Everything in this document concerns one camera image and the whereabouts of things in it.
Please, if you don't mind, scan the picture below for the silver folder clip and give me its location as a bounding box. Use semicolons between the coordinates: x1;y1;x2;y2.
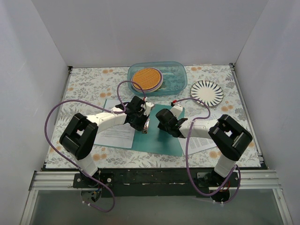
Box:
142;118;150;134

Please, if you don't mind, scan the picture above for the teal plastic folder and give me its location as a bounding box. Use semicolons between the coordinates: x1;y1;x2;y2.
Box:
103;98;185;158

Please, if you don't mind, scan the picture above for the printed paper sheet top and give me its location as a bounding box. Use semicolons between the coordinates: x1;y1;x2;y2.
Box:
94;99;136;149

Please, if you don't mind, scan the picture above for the printed paper stack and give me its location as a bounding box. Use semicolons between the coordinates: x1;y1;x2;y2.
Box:
178;137;216;155

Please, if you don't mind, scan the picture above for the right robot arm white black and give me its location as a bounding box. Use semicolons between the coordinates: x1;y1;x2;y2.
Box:
156;109;253;186

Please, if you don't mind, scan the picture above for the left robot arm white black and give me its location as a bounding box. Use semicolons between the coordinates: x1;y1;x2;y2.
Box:
60;96;154;188

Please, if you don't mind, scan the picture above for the floral patterned table mat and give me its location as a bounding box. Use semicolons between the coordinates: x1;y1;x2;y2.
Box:
45;65;251;169

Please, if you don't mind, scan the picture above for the orange woven round coaster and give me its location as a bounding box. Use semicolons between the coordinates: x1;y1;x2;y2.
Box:
131;67;163;92

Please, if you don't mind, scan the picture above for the clear teal plastic container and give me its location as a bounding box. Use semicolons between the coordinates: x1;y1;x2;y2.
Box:
127;61;188;97

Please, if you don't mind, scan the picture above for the blue striped white plate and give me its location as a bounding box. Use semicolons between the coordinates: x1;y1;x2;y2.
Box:
190;80;224;107

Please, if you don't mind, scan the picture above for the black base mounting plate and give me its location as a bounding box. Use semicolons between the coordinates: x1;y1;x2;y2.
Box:
73;167;232;199

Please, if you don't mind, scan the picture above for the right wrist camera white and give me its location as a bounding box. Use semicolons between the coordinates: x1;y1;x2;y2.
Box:
170;100;184;119

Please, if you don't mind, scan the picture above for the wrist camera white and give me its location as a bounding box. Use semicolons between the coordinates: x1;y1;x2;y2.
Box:
170;100;184;119
142;102;155;116

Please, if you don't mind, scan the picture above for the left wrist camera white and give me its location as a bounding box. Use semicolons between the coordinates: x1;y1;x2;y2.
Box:
142;102;155;116

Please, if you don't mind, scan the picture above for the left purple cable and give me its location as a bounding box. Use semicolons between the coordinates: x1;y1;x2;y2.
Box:
44;80;147;213

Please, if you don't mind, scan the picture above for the purple cable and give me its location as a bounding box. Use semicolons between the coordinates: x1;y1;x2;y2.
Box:
44;80;147;213
172;98;241;203

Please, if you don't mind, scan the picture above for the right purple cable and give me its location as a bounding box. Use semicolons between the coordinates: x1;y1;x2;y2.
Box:
172;98;241;203

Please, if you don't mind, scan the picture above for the aluminium frame rail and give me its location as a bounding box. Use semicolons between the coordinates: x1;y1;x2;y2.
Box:
29;170;282;190

